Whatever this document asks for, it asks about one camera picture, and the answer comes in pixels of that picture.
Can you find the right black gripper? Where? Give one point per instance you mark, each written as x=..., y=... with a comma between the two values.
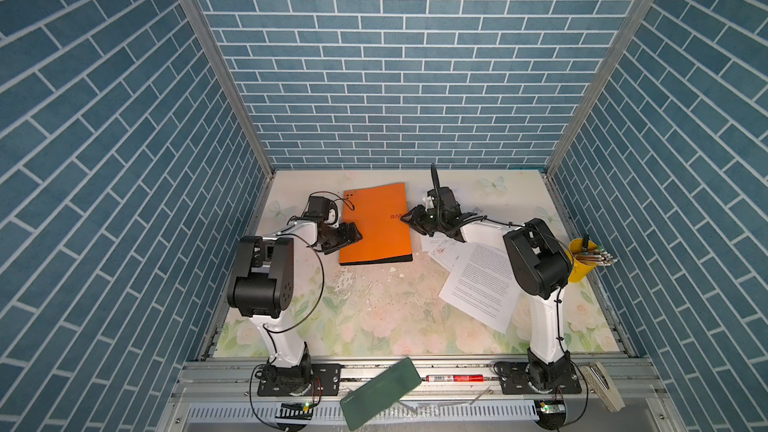
x=415, y=218

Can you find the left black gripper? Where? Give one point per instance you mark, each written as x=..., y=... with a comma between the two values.
x=345, y=237

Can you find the orange black file folder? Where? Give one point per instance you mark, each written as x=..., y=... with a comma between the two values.
x=377, y=215

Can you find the text printed paper sheet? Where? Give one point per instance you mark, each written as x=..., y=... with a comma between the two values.
x=485, y=289

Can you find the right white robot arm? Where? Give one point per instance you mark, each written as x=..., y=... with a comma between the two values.
x=539, y=265

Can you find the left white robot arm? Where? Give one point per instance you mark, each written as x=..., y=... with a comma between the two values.
x=261, y=284

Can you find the technical drawing paper sheet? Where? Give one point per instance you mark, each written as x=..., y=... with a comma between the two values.
x=448, y=253

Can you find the yellow pen cup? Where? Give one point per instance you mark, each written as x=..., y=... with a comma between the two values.
x=579, y=270

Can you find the red marker pen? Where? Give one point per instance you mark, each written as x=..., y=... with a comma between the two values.
x=455, y=378

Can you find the green board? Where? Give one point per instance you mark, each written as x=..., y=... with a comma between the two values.
x=379, y=394

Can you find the beige stapler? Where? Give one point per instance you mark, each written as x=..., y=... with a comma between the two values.
x=601, y=383

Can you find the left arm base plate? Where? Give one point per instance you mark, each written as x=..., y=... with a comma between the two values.
x=298, y=380

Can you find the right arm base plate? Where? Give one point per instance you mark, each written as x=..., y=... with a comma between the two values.
x=519, y=378

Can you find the aluminium front rail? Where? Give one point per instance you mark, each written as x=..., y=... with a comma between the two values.
x=222, y=380

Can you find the left aluminium frame post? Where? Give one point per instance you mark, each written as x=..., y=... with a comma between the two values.
x=205, y=36

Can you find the aluminium corner frame post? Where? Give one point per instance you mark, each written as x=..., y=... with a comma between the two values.
x=618, y=46

